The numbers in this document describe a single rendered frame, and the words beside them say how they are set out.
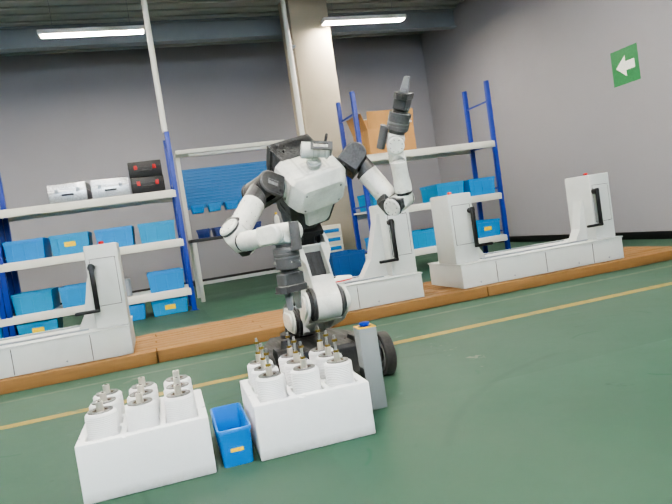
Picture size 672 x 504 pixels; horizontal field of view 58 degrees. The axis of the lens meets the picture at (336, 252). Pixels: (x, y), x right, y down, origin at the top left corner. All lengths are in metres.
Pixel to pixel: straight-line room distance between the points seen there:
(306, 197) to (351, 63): 9.16
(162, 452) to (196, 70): 9.26
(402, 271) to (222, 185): 4.11
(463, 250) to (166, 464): 3.21
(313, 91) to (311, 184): 6.38
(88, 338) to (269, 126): 7.29
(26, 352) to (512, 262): 3.44
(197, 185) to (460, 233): 4.30
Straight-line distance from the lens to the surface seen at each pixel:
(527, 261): 4.93
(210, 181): 8.10
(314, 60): 8.87
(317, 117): 8.67
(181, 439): 2.00
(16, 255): 6.84
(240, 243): 2.13
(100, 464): 2.02
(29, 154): 10.66
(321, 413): 2.04
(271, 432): 2.02
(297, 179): 2.38
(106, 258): 4.12
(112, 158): 10.52
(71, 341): 4.12
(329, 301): 2.50
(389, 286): 4.38
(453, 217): 4.67
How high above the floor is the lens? 0.72
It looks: 3 degrees down
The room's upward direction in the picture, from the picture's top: 8 degrees counter-clockwise
